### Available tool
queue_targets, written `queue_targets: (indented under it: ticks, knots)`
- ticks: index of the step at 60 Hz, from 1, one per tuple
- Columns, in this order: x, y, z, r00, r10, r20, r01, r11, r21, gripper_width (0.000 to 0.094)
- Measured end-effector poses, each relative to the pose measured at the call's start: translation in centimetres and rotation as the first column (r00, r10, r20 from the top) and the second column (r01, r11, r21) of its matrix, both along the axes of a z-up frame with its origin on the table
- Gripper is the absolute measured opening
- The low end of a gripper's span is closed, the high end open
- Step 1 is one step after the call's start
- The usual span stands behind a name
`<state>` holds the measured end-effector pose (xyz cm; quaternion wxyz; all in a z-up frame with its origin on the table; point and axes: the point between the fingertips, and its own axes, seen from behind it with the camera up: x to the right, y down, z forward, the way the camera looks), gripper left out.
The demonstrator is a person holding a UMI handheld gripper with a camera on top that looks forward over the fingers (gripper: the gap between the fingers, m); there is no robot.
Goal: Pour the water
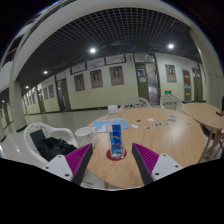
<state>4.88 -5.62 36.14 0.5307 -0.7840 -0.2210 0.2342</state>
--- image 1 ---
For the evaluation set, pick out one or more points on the white plastic chair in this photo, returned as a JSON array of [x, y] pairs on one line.
[[63, 133], [170, 101], [135, 102]]

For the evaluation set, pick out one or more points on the white ceramic mug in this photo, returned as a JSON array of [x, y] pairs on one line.
[[85, 136]]

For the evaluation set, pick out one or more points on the clear water bottle blue label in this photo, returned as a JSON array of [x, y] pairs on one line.
[[115, 136]]

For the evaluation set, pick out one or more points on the dark wooden door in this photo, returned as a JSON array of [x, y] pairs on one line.
[[63, 95]]

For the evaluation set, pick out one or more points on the framed wall portraits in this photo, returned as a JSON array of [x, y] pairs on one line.
[[116, 75]]

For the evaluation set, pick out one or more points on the black phone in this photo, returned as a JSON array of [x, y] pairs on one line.
[[218, 113]]

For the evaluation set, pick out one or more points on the green exit sign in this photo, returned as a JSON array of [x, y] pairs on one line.
[[168, 92]]

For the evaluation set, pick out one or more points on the small white box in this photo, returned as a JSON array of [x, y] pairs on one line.
[[171, 117]]

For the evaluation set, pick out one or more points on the round wooden side table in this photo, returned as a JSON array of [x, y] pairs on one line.
[[203, 113]]

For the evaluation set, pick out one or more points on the black bag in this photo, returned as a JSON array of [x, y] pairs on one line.
[[55, 146]]

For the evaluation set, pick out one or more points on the grey metal double door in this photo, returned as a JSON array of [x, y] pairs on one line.
[[151, 83]]

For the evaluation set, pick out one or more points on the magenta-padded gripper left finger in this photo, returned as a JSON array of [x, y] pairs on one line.
[[78, 160]]

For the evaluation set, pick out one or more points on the round ceiling lights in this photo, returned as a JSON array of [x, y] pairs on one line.
[[92, 50]]

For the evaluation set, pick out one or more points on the black flat tablet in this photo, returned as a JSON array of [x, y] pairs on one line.
[[37, 136]]

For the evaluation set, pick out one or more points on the flat round red coaster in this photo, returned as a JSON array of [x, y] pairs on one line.
[[108, 156]]

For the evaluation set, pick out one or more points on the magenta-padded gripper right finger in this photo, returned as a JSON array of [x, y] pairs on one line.
[[147, 160]]

